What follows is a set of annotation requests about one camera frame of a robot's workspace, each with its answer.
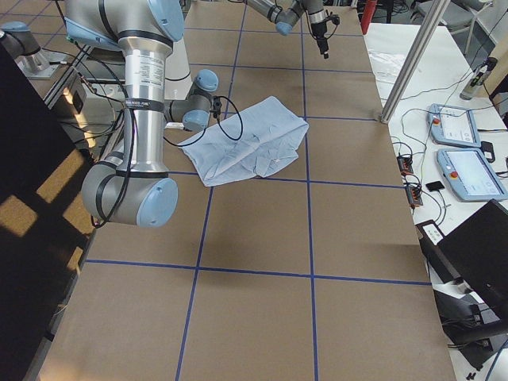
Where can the light blue button-up shirt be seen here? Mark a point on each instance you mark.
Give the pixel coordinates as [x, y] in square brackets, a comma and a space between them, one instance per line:
[262, 140]

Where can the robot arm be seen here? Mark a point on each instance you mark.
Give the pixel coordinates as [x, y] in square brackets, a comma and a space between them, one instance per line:
[131, 185]
[285, 19]

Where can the red cylinder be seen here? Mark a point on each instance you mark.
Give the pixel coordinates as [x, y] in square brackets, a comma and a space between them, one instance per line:
[368, 13]

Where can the upper teach pendant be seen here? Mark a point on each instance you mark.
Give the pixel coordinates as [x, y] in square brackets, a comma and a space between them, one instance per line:
[453, 126]

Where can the teach pendant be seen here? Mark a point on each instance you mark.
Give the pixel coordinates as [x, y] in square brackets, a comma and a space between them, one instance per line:
[470, 175]
[453, 126]

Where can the lower teach pendant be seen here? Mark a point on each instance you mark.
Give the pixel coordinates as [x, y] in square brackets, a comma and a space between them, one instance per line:
[470, 175]

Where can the black control cabinet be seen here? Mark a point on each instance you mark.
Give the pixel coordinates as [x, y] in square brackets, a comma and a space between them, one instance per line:
[44, 225]

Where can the black monitor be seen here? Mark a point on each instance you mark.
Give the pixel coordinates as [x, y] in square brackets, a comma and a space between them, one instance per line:
[477, 250]

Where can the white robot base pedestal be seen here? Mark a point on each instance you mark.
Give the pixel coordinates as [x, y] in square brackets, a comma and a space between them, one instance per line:
[177, 73]

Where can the grey aluminium frame post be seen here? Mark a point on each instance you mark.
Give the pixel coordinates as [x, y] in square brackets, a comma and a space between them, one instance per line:
[417, 49]

